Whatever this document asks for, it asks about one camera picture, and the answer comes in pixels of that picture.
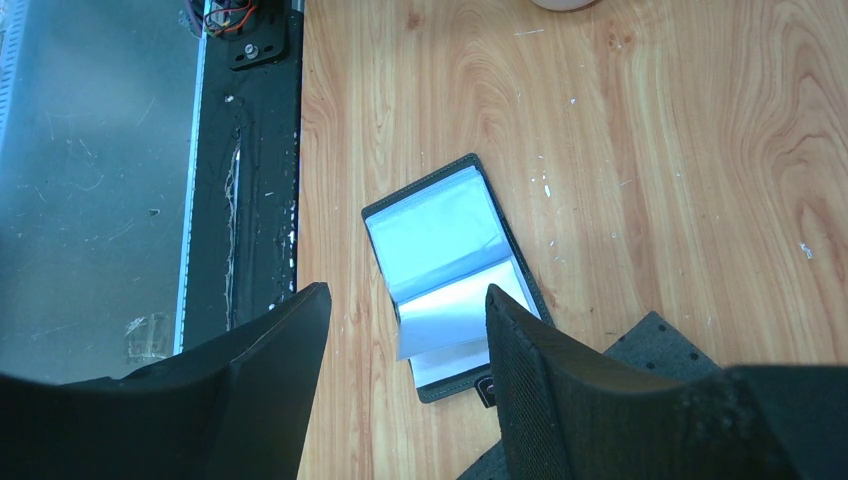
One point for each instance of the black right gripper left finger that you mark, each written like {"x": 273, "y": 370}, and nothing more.
{"x": 234, "y": 407}

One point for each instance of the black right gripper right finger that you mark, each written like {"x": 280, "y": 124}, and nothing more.
{"x": 567, "y": 411}

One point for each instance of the black card holder wallet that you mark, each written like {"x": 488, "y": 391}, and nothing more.
{"x": 440, "y": 242}

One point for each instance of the pink oval card tray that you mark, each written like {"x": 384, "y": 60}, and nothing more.
{"x": 563, "y": 5}

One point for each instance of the dark grey dotted cloth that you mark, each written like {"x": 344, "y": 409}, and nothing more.
{"x": 652, "y": 345}

